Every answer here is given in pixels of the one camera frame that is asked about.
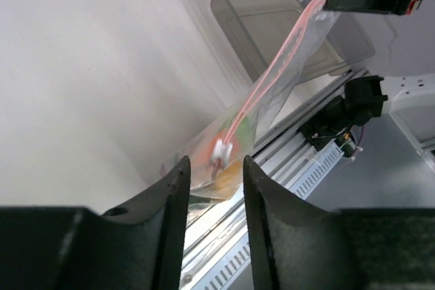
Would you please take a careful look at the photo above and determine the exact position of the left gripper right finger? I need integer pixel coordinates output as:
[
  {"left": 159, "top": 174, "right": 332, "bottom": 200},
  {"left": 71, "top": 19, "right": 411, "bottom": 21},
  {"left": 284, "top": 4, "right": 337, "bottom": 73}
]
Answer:
[{"left": 243, "top": 154, "right": 435, "bottom": 290}]

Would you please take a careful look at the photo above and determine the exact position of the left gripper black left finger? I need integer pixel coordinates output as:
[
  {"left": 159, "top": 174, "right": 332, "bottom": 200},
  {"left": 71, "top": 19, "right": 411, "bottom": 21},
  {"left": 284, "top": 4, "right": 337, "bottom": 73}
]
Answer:
[{"left": 1, "top": 157, "right": 191, "bottom": 289}]

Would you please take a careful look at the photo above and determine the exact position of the clear pink zip bag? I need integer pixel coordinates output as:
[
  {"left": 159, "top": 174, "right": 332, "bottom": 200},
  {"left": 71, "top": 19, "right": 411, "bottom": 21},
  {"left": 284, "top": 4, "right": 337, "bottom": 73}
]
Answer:
[{"left": 159, "top": 0, "right": 340, "bottom": 202}]

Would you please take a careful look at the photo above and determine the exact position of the yellow lemon toy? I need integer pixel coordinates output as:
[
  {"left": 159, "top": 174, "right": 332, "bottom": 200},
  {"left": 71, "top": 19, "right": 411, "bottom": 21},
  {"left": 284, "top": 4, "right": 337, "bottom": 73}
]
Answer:
[{"left": 214, "top": 160, "right": 243, "bottom": 200}]

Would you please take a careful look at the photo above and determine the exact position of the red meat slice toy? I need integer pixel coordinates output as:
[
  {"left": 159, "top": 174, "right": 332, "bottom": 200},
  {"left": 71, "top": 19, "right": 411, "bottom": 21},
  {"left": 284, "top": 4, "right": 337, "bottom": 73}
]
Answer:
[{"left": 199, "top": 134, "right": 228, "bottom": 166}]

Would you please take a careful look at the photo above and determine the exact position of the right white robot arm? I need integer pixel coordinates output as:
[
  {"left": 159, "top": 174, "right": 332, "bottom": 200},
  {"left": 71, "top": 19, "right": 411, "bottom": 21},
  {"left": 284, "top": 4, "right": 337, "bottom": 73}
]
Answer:
[{"left": 322, "top": 0, "right": 434, "bottom": 126}]

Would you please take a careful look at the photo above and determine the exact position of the clear plastic food container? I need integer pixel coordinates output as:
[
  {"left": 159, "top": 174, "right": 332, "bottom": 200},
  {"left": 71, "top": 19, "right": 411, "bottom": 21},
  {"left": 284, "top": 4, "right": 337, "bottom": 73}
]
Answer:
[{"left": 211, "top": 0, "right": 375, "bottom": 83}]

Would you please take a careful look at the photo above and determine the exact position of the white slotted cable duct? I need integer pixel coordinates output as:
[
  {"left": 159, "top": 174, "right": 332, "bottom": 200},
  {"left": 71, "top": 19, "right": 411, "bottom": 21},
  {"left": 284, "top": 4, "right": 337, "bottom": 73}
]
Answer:
[{"left": 180, "top": 141, "right": 343, "bottom": 289}]

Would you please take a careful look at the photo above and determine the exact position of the aluminium mounting rail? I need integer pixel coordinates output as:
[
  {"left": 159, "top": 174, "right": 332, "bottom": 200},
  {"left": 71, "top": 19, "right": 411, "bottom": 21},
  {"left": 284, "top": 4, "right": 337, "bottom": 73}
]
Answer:
[{"left": 183, "top": 69, "right": 370, "bottom": 277}]

